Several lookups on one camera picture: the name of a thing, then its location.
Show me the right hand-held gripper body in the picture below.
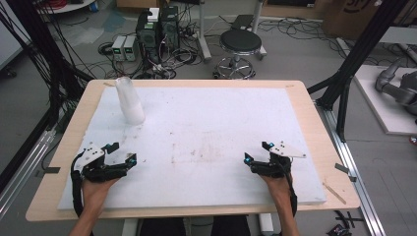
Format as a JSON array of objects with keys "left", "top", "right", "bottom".
[{"left": 250, "top": 141, "right": 308, "bottom": 180}]

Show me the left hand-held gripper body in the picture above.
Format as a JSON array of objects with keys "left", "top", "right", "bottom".
[{"left": 74, "top": 142, "right": 130, "bottom": 184}]

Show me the person's left hand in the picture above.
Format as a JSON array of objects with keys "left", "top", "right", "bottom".
[{"left": 81, "top": 176, "right": 121, "bottom": 214}]

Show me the person's right hand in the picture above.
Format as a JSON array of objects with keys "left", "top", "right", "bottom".
[{"left": 260, "top": 173, "right": 294, "bottom": 207}]

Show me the white plastic bottle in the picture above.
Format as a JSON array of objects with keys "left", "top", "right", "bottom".
[{"left": 114, "top": 76, "right": 147, "bottom": 126}]

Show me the white foam mat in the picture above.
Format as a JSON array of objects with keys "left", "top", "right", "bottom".
[{"left": 57, "top": 86, "right": 328, "bottom": 211}]

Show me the thin wooden stick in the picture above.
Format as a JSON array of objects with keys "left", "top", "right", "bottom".
[{"left": 322, "top": 182, "right": 347, "bottom": 206}]

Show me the grey power supply box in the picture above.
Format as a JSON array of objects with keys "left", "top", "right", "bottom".
[
  {"left": 123, "top": 34, "right": 140, "bottom": 62},
  {"left": 111, "top": 34, "right": 128, "bottom": 62}
]

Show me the black round stool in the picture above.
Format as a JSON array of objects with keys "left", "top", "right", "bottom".
[{"left": 213, "top": 29, "right": 264, "bottom": 80}]

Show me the black computer tower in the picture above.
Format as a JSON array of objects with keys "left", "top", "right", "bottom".
[
  {"left": 159, "top": 6, "right": 181, "bottom": 52},
  {"left": 135, "top": 10, "right": 162, "bottom": 63}
]

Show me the white floor board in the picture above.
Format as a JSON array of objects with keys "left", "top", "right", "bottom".
[{"left": 353, "top": 64, "right": 417, "bottom": 137}]

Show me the black flat device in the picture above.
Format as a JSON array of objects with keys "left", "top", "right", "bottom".
[{"left": 230, "top": 14, "right": 256, "bottom": 31}]

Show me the brown cardboard box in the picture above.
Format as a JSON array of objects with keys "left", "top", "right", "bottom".
[{"left": 322, "top": 0, "right": 409, "bottom": 41}]

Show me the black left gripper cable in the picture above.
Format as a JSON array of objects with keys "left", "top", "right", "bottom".
[{"left": 70, "top": 150, "right": 86, "bottom": 218}]

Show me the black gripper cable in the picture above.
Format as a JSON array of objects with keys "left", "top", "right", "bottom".
[
  {"left": 284, "top": 161, "right": 299, "bottom": 217},
  {"left": 70, "top": 150, "right": 86, "bottom": 218}
]

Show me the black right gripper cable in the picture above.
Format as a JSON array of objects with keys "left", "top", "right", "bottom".
[{"left": 284, "top": 161, "right": 299, "bottom": 217}]

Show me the aluminium rail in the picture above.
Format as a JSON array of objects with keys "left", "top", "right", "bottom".
[
  {"left": 0, "top": 130, "right": 56, "bottom": 220},
  {"left": 315, "top": 103, "right": 387, "bottom": 236}
]

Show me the black metal frame stand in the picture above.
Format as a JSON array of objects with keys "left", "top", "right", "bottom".
[
  {"left": 0, "top": 0, "right": 96, "bottom": 195},
  {"left": 307, "top": 0, "right": 411, "bottom": 143}
]

